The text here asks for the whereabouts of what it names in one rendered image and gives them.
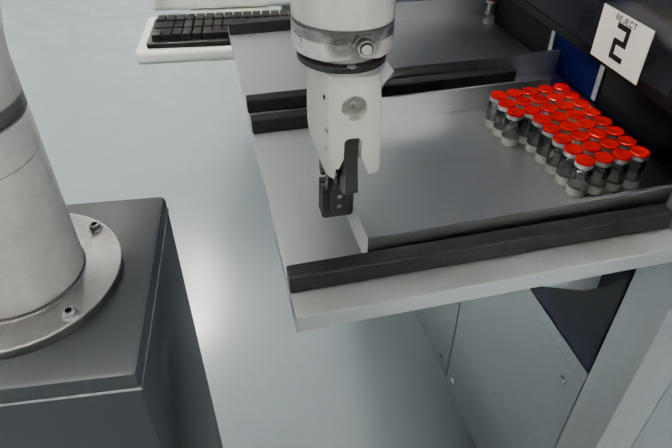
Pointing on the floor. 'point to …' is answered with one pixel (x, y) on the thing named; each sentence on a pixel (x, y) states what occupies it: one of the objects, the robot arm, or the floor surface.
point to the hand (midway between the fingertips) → (336, 196)
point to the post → (627, 366)
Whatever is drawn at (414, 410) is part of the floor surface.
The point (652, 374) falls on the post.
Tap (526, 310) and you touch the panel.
